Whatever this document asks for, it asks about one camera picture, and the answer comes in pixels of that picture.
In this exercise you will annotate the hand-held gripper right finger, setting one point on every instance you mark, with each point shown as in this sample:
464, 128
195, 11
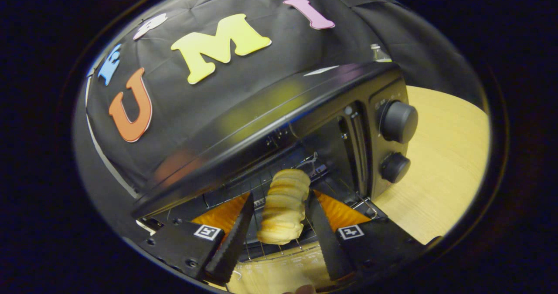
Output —
324, 241

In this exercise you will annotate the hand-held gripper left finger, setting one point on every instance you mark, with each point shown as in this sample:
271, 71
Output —
233, 241

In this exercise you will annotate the golden bread roll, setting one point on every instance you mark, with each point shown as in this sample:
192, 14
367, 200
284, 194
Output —
283, 207

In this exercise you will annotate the black toaster oven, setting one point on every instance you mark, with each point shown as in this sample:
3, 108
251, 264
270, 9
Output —
270, 119

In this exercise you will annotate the green drink bottle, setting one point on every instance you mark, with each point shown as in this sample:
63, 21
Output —
378, 54

